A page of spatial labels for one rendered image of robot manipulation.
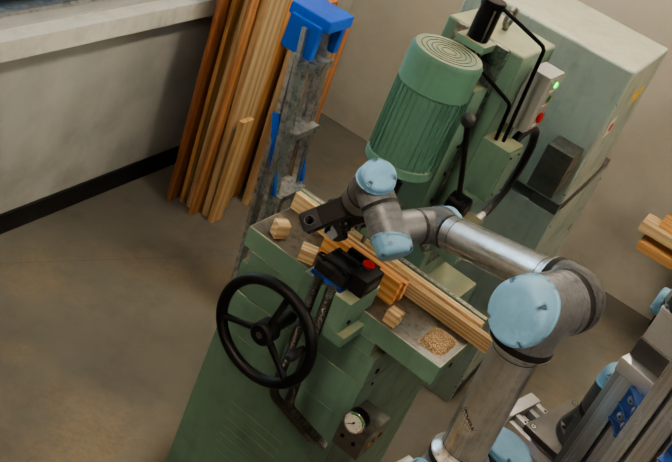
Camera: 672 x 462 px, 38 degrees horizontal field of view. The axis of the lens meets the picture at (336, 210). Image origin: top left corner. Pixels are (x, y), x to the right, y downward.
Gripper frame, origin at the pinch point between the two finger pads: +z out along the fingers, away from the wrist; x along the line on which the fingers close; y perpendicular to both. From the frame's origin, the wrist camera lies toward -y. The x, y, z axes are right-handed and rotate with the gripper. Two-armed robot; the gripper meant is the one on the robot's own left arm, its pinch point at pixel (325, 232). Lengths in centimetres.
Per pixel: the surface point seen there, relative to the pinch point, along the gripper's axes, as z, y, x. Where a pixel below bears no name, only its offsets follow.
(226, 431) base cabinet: 71, -23, -29
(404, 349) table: 12.8, 11.9, -29.7
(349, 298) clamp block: 7.6, 2.1, -14.8
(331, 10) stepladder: 65, 54, 84
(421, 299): 19.3, 23.9, -19.3
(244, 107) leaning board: 143, 41, 90
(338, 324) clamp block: 11.6, -1.4, -19.1
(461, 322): 14.4, 29.1, -28.4
